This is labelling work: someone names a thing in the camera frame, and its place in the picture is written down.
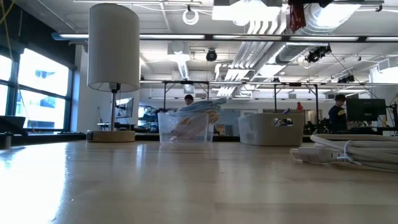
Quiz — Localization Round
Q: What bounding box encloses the cream cable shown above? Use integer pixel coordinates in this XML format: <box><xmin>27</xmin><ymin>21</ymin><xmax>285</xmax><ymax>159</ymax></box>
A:
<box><xmin>169</xmin><ymin>109</ymin><xmax>221</xmax><ymax>139</ymax></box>

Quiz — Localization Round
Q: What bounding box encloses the light blue cable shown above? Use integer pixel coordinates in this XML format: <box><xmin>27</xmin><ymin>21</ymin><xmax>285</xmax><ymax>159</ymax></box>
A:
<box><xmin>175</xmin><ymin>97</ymin><xmax>228</xmax><ymax>118</ymax></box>

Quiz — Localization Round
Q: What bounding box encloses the black computer monitor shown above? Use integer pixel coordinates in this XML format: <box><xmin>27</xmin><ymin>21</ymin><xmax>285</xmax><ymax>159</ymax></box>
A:
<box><xmin>345</xmin><ymin>98</ymin><xmax>387</xmax><ymax>122</ymax></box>

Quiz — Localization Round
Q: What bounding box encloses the white plastic bin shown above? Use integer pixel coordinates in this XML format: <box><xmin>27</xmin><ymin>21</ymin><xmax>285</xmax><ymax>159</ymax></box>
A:
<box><xmin>237</xmin><ymin>112</ymin><xmax>306</xmax><ymax>147</ymax></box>

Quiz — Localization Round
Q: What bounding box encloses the clear plastic bin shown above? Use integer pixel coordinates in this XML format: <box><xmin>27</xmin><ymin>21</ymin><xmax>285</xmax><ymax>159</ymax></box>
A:
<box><xmin>157</xmin><ymin>111</ymin><xmax>216</xmax><ymax>145</ymax></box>

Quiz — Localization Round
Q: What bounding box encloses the white table lamp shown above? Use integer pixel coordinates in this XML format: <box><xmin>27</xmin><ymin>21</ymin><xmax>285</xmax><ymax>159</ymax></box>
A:
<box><xmin>86</xmin><ymin>2</ymin><xmax>141</xmax><ymax>144</ymax></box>

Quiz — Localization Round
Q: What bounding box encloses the black flat device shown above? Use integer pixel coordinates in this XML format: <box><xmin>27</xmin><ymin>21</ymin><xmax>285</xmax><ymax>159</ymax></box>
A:
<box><xmin>0</xmin><ymin>115</ymin><xmax>29</xmax><ymax>137</ymax></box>

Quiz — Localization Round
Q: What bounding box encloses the black metal stand frame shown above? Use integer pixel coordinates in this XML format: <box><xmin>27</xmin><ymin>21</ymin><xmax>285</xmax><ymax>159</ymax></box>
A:
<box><xmin>273</xmin><ymin>82</ymin><xmax>320</xmax><ymax>126</ymax></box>
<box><xmin>162</xmin><ymin>80</ymin><xmax>210</xmax><ymax>125</ymax></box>

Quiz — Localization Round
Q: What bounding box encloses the black horizontal frame bar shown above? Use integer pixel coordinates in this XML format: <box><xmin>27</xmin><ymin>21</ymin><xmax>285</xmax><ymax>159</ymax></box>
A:
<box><xmin>51</xmin><ymin>32</ymin><xmax>398</xmax><ymax>43</ymax></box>

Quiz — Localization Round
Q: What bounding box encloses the black overhead camera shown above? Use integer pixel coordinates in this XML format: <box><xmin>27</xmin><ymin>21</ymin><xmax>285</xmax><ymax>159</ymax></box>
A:
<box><xmin>205</xmin><ymin>48</ymin><xmax>218</xmax><ymax>63</ymax></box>

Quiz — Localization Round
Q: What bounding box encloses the white cable ring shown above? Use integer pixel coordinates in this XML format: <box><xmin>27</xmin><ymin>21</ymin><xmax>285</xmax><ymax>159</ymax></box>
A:
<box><xmin>182</xmin><ymin>7</ymin><xmax>200</xmax><ymax>26</ymax></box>

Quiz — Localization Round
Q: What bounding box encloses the white coiled cable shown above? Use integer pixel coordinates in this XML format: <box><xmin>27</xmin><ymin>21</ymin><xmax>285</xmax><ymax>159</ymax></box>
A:
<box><xmin>290</xmin><ymin>133</ymin><xmax>398</xmax><ymax>172</ymax></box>

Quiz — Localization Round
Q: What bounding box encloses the wall-mounted screen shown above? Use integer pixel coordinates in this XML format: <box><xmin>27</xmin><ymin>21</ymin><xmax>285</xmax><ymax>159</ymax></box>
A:
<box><xmin>114</xmin><ymin>96</ymin><xmax>135</xmax><ymax>119</ymax></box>

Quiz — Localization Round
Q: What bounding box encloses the silver metal post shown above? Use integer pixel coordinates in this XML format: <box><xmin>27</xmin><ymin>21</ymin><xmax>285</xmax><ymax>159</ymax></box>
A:
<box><xmin>0</xmin><ymin>132</ymin><xmax>15</xmax><ymax>150</ymax></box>

